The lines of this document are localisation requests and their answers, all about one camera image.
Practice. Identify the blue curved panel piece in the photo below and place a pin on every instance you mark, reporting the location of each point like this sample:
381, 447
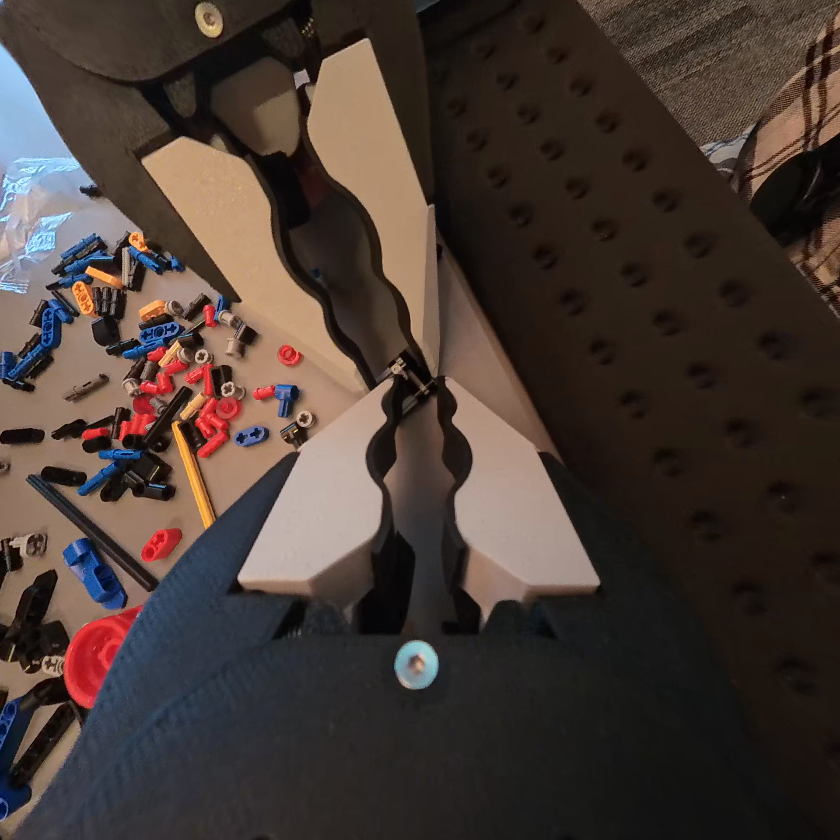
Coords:
95, 571

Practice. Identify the red wheel hub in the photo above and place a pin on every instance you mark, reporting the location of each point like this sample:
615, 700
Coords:
92, 656

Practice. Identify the clear empty plastic bag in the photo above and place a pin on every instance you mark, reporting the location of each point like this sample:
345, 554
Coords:
33, 216

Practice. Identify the long black axle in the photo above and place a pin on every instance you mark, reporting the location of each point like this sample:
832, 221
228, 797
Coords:
92, 531

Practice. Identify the grey pin assembly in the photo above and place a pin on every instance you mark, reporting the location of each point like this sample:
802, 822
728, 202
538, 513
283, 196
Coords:
410, 384

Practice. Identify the black round disc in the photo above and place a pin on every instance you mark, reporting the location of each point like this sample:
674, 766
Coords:
794, 190

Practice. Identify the black connector with grey pin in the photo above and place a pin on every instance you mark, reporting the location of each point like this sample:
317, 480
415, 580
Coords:
292, 433

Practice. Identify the red round plate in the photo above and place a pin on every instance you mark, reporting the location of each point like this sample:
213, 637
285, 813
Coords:
289, 355

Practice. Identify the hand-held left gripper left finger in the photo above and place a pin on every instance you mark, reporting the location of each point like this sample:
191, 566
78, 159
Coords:
308, 525

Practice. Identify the yellow axle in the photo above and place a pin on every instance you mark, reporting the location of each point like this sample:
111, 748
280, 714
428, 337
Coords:
192, 472

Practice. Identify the dark grey long pin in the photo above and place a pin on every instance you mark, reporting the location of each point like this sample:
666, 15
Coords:
85, 387

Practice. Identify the black oval beam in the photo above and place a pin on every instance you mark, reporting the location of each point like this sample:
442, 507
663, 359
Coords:
64, 476
22, 436

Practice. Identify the black dimpled panel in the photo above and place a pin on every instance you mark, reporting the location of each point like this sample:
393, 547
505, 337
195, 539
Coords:
656, 394

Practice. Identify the blue angle connector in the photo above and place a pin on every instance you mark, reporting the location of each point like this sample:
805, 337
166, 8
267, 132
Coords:
287, 394

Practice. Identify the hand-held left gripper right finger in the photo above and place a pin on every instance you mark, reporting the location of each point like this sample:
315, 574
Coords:
525, 525

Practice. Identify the pile of small building pieces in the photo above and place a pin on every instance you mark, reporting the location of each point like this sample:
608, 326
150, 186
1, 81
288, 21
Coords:
157, 331

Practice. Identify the red oval connector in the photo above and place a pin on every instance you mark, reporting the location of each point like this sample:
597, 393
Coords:
162, 544

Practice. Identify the blue thin oval beam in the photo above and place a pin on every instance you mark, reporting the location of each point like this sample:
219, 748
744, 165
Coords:
252, 436

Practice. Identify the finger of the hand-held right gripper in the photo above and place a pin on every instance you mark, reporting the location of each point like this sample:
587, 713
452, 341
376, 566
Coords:
374, 144
223, 216

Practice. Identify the pile of large black beams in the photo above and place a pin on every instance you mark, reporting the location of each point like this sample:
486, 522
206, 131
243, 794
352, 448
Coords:
33, 617

